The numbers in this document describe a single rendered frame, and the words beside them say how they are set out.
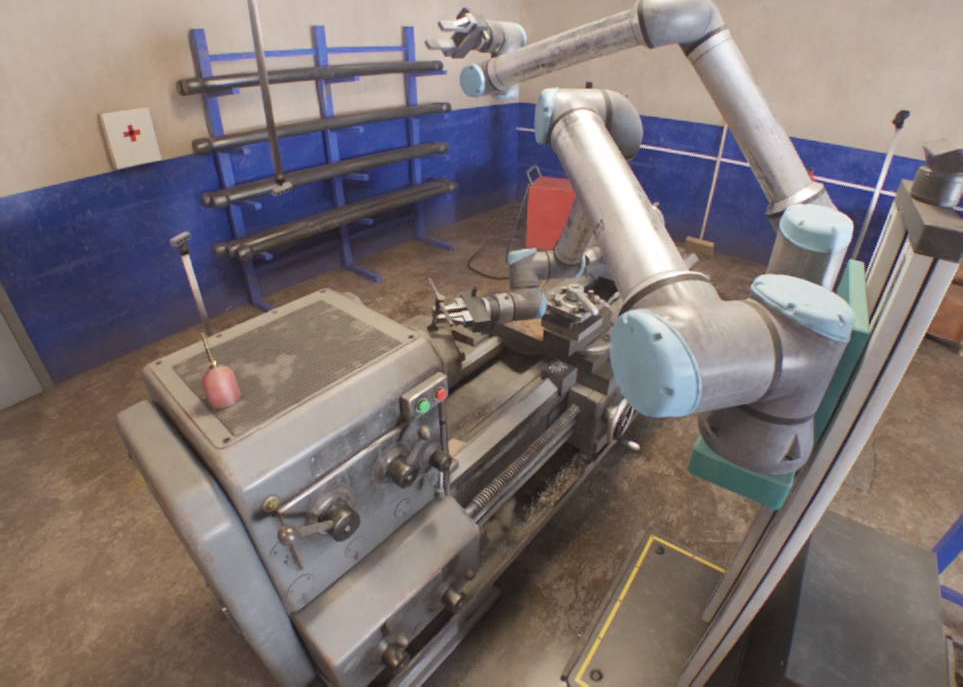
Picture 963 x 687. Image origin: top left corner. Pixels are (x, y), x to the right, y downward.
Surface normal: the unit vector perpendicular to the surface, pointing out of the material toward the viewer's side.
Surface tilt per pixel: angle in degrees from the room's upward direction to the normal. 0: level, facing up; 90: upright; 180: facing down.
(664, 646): 0
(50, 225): 90
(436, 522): 32
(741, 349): 49
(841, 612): 0
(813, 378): 92
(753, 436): 70
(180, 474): 0
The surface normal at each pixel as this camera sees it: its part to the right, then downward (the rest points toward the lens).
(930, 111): -0.65, 0.40
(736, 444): -0.71, 0.03
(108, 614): 0.00, -0.86
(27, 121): 0.76, 0.33
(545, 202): -0.34, 0.48
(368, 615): 0.40, -0.55
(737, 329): 0.10, -0.51
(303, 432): 0.54, -0.37
